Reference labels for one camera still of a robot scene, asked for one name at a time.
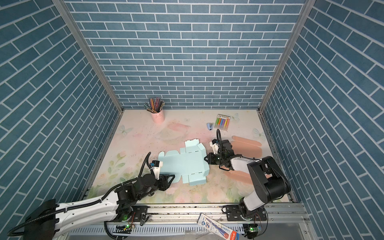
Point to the green circuit board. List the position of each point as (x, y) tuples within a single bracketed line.
[(123, 229), (251, 231)]

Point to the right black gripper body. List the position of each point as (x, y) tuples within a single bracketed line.
[(222, 158)]

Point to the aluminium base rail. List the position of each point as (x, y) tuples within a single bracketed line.
[(286, 221)]

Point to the left green circuit board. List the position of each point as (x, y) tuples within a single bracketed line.
[(123, 229)]

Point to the mint green paper box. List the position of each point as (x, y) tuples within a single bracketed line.
[(187, 164)]

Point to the white red toothpaste box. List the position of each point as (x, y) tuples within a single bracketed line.
[(217, 228)]

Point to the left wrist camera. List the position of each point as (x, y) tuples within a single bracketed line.
[(156, 168)]

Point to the clear case of markers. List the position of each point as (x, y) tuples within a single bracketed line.
[(222, 122)]

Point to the flat pink paper box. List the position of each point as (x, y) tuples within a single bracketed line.
[(251, 149)]

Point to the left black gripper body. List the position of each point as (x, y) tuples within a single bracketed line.
[(156, 185)]

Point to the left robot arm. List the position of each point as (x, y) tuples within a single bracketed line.
[(51, 219)]

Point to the right green circuit board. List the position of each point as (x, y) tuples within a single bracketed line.
[(251, 231)]

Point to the bundle of coloured pencils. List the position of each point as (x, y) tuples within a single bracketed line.
[(155, 105)]

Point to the pink pencil cup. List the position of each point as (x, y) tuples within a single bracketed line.
[(159, 117)]

